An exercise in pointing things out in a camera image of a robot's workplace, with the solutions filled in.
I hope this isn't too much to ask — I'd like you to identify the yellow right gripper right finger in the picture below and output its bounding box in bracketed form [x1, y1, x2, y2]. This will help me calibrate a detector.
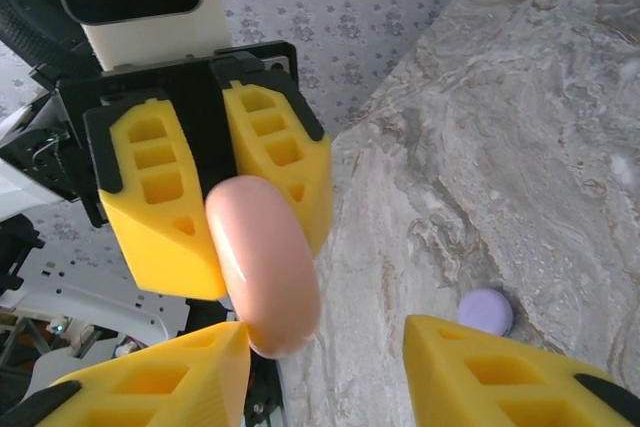
[403, 314, 640, 427]

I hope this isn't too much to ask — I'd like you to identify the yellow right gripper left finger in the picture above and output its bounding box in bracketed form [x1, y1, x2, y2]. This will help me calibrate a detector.
[0, 321, 252, 427]

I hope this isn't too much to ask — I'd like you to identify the purple earbud charging case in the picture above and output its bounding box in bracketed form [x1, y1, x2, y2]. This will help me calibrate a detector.
[457, 286, 515, 338]

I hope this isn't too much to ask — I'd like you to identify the pink earbud charging case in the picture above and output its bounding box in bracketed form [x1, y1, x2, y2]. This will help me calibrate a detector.
[204, 174, 321, 361]

